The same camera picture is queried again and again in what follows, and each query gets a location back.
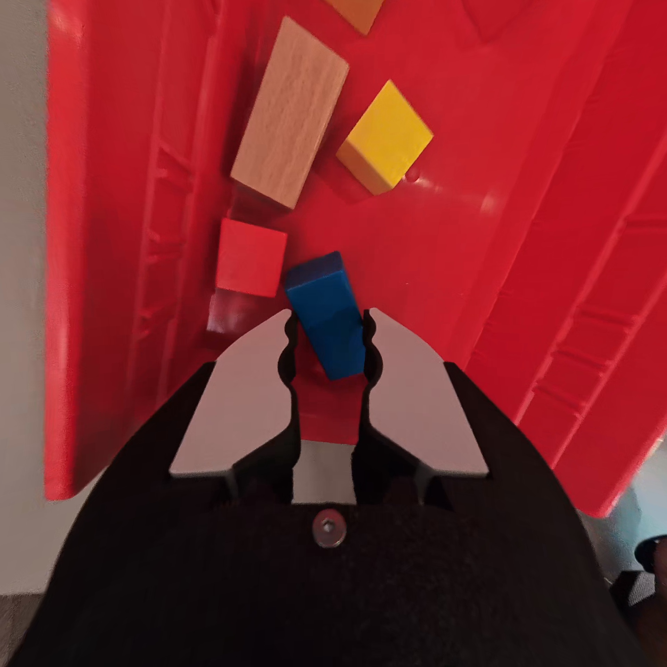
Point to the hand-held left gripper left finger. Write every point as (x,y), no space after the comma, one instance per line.
(235,406)

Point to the blue wooden block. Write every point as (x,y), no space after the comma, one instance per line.
(325,313)

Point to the natural wood block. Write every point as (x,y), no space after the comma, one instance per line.
(292,109)

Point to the orange wooden block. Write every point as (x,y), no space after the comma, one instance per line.
(356,13)

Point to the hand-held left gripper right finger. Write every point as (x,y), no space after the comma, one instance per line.
(422,406)

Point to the red plastic bin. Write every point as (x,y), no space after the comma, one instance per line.
(500,208)

